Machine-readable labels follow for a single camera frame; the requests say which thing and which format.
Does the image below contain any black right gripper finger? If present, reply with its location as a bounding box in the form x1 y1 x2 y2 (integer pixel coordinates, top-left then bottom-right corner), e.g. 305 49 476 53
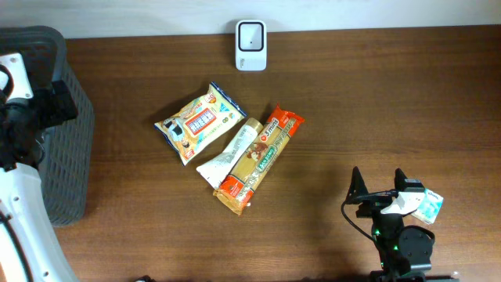
346 166 369 204
394 168 408 192

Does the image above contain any spaghetti pasta packet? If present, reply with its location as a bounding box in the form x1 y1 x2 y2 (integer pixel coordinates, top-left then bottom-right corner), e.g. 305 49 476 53
214 107 305 215

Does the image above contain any white tube gold cap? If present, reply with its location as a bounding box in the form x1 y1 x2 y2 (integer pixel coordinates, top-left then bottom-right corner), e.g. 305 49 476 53
196 117 263 190

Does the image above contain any yellow snack bag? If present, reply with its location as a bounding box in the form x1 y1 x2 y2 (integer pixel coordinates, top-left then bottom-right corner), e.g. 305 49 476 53
154 82 247 165

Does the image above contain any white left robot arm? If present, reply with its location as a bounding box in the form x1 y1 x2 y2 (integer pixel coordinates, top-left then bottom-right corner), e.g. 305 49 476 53
1 78 77 281

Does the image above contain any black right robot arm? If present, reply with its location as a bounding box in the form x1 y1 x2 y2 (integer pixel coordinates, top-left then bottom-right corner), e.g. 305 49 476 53
341 167 457 282

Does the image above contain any white blue label tag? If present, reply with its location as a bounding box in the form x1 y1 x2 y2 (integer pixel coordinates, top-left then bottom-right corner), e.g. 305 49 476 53
412 189 444 225

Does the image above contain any dark grey plastic basket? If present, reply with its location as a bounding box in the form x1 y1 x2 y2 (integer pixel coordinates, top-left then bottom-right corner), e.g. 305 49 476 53
1 26 95 227

